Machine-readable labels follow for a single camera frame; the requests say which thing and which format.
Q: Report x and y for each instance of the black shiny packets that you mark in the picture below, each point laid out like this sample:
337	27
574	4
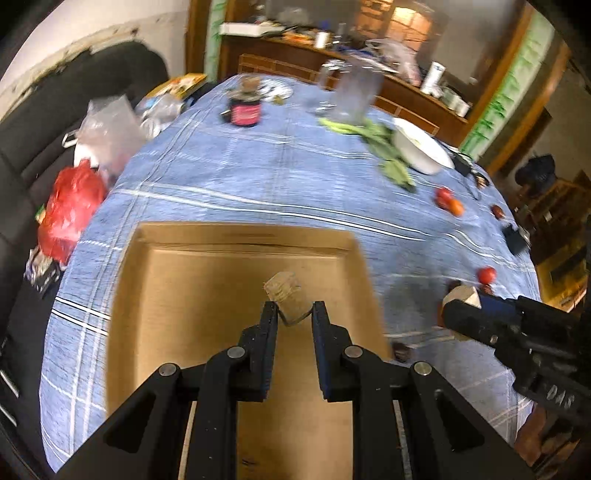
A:
44	272

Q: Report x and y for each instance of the colourful printed packet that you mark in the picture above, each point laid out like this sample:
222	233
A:
182	83

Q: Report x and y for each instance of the small dark fruit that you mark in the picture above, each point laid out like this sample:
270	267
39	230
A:
497	211

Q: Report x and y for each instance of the white cylindrical bottle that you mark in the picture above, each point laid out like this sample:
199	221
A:
432	77

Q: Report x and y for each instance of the red plastic bag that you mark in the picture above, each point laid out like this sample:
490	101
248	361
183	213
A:
69	207

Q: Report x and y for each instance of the translucent plastic bag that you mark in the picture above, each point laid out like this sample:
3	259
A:
397	57

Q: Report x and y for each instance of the green leaf print panel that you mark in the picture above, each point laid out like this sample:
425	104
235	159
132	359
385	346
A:
503	101

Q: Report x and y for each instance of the small orange fruit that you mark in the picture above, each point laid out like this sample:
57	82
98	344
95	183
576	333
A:
456	207

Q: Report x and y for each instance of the dark bag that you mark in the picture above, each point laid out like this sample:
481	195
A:
535	170

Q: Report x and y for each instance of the flat white box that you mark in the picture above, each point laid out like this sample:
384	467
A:
249	28

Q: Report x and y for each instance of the clear plastic bag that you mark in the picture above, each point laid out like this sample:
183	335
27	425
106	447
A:
108	124

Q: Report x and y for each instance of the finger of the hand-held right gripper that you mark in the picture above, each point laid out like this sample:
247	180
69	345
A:
498	307
471	321

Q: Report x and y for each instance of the green leafy vegetable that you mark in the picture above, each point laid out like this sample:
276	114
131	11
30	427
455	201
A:
383	138

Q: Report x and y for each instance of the black adapter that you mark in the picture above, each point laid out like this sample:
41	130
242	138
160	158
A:
464	164

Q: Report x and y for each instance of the wooden cabinet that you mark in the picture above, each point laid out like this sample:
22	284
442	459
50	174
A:
295	57

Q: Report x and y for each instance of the small red fruit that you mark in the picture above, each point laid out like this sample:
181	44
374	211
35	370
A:
486	275

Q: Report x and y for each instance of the beige cube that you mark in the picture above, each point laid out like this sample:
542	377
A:
286	290
461	294

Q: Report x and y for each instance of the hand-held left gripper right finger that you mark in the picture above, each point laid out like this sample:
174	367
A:
322	350

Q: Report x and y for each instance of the dark jar with red label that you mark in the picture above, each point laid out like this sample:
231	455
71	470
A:
244	108

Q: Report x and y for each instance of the white cup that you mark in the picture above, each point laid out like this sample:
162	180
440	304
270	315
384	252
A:
322	39

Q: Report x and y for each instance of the clear glass pitcher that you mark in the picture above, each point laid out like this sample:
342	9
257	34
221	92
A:
353	90

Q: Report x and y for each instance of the white bowl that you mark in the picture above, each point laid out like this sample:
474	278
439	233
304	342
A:
422	147

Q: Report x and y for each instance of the black sofa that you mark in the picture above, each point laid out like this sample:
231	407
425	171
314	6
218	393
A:
27	152

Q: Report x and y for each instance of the white saucer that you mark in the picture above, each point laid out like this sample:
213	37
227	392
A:
277	91

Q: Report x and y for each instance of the small black box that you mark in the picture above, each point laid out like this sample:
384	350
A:
515	237

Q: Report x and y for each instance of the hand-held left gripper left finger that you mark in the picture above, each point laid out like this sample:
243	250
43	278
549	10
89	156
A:
272	341

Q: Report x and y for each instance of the cardboard box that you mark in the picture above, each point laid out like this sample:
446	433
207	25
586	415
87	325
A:
194	314

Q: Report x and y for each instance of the white tins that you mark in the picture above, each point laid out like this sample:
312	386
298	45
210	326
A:
455	100

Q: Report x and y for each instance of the red tomato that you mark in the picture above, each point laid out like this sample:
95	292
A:
444	196

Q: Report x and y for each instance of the blue plaid tablecloth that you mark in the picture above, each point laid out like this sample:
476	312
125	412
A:
258	184

